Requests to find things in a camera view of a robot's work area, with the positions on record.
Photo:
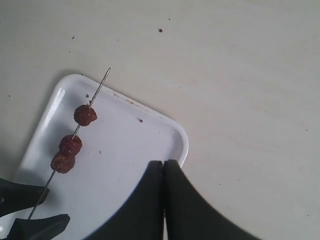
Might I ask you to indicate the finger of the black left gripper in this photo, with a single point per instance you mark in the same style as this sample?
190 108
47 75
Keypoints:
38 229
15 197

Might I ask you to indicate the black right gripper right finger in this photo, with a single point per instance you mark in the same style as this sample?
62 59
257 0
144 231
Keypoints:
189 216

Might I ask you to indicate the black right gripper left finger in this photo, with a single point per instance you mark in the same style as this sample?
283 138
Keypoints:
141 217

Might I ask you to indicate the red meat chunk bottom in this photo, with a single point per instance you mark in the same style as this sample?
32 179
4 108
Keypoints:
62 163

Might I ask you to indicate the red meat chunk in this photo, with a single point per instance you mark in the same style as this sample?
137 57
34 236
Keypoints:
62 163
84 115
70 145

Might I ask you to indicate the red meat chunk top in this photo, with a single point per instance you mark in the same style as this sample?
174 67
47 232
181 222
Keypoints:
84 115

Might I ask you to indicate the thin metal skewer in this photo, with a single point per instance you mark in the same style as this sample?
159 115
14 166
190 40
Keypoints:
90 103

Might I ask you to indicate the white rectangular plastic tray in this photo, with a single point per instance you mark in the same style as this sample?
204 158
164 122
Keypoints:
116 149

